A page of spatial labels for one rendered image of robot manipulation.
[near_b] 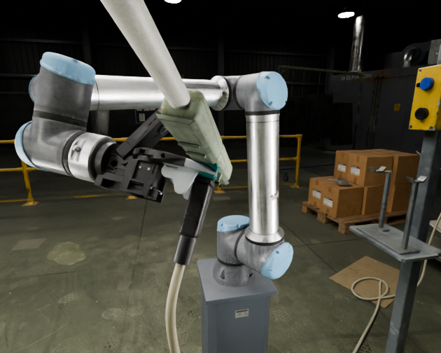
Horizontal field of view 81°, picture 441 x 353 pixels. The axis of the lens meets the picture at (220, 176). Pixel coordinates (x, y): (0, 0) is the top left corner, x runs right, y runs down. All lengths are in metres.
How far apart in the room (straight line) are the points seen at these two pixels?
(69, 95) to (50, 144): 0.09
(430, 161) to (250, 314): 1.03
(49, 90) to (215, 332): 1.06
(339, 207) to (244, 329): 2.39
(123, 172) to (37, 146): 0.16
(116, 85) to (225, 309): 0.93
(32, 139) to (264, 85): 0.60
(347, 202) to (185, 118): 3.25
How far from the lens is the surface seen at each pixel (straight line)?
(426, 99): 1.43
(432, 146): 1.46
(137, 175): 0.46
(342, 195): 3.40
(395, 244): 1.41
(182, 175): 0.44
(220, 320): 1.23
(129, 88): 0.75
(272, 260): 0.98
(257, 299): 1.22
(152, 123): 0.50
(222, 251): 1.16
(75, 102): 0.57
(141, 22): 0.21
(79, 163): 0.51
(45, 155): 0.56
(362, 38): 10.70
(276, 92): 0.86
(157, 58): 0.23
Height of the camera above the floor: 1.36
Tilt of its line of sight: 13 degrees down
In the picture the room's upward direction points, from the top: straight up
